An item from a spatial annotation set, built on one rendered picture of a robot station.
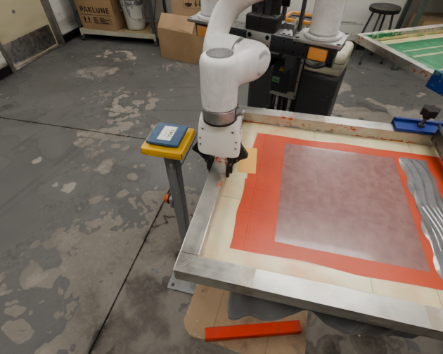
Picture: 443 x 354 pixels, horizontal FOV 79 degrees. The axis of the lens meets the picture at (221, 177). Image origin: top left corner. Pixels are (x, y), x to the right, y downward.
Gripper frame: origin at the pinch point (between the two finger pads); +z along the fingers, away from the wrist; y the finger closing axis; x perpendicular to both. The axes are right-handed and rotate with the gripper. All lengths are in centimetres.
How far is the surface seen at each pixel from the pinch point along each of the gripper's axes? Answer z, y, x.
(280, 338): 96, -31, 10
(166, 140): 1.0, 18.1, -8.2
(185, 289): 97, 20, -2
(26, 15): 52, 315, -268
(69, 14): 69, 310, -338
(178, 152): 2.7, 13.6, -6.1
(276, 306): 26.0, -20.2, 21.5
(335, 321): 27.1, -35.1, 21.4
